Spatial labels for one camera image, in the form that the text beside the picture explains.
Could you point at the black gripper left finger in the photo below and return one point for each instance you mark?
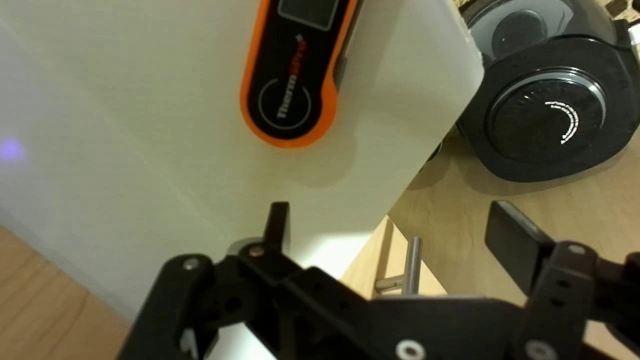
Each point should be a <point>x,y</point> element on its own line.
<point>180,301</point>

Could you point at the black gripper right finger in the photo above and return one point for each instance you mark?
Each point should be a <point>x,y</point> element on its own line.
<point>560,286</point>

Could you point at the large light wood cabinet door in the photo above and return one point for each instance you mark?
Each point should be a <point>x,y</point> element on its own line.
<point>466,221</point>

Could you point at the black pot on stove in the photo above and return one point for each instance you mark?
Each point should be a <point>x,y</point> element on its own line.
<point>546,112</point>

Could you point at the white range hood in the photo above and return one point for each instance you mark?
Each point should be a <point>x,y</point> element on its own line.
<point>133,132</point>

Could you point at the orange black digital thermometer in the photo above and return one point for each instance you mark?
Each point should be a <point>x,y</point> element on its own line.
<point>287,100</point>

